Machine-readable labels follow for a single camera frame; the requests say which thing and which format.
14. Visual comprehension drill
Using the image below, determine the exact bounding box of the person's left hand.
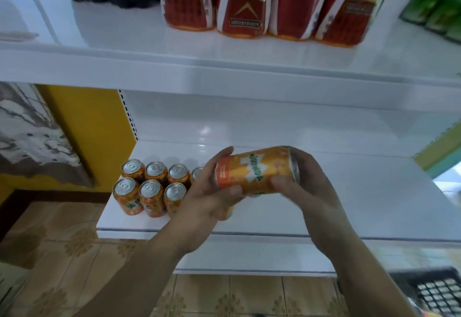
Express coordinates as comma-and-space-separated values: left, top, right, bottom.
162, 146, 246, 257

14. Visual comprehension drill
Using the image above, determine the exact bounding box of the person's right hand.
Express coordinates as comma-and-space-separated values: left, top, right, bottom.
270, 146, 354, 257

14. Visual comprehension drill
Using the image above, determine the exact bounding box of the white metal shelf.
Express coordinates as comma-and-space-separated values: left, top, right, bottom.
0, 0, 461, 278

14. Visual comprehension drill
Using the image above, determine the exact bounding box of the orange soda can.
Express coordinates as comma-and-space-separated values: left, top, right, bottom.
213, 146, 301, 197

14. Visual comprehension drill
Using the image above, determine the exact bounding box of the group of orange cans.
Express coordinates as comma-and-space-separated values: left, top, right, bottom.
112, 158, 206, 218

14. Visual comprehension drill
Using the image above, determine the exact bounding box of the grey plastic crate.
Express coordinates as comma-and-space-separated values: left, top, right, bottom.
389, 266, 461, 317

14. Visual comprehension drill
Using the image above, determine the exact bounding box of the row of amber drink bottles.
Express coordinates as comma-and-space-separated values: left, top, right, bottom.
158, 0, 400, 48

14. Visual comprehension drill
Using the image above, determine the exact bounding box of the row of green-capped bottles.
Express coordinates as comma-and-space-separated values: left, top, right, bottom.
400, 0, 461, 44

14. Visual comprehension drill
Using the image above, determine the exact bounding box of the person's right forearm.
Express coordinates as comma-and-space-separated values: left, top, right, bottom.
313, 227, 419, 317

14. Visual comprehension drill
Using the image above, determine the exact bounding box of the person's left forearm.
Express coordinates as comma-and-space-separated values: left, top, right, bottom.
75, 237, 199, 317

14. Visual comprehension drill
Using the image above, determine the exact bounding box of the white bamboo print curtain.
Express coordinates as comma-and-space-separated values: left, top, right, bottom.
0, 81, 95, 188

